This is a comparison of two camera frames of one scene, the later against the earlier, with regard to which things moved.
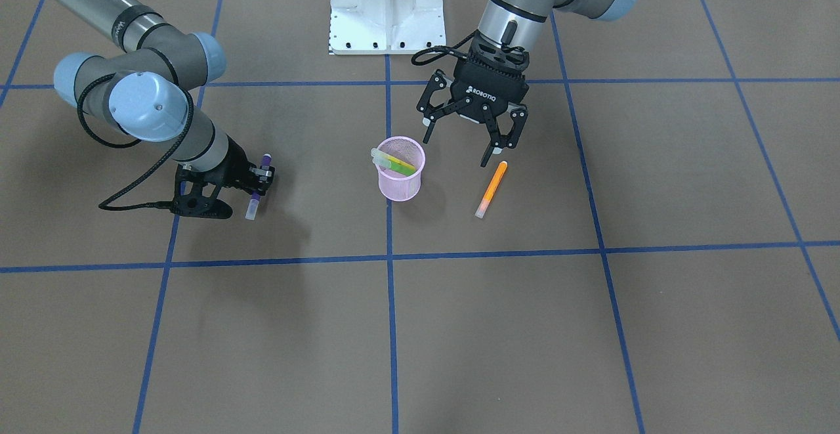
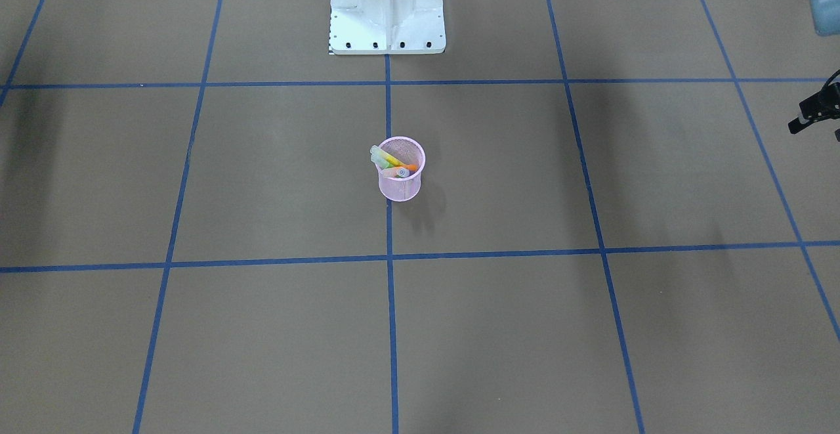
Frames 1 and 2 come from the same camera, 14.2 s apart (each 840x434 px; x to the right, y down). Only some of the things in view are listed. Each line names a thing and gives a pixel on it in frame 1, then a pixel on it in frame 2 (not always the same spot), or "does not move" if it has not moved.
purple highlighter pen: x=256 y=196 -> x=394 y=171
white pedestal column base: x=386 y=8 does not move
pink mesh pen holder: x=393 y=184 does not move
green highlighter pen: x=396 y=167 does not move
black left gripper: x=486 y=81 -> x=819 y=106
